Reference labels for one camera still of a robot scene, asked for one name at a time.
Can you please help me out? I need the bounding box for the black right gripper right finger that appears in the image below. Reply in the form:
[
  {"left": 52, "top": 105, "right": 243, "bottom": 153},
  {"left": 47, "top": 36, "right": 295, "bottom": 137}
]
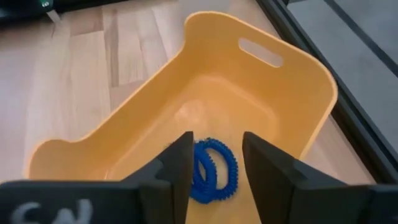
[{"left": 241, "top": 130, "right": 371, "bottom": 224}]

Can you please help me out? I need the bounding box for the yellow plastic bin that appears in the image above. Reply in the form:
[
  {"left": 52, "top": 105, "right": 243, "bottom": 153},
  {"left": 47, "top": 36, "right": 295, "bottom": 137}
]
[{"left": 23, "top": 11, "right": 339, "bottom": 224}]

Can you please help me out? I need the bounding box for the blue spring coil keychain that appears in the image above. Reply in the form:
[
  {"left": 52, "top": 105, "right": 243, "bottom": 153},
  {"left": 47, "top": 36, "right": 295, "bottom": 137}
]
[
  {"left": 194, "top": 137, "right": 239, "bottom": 202},
  {"left": 190, "top": 146, "right": 219, "bottom": 205}
]

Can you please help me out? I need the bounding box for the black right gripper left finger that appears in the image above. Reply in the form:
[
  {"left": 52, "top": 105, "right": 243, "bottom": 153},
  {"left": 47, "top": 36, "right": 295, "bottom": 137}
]
[{"left": 123, "top": 130, "right": 195, "bottom": 224}]

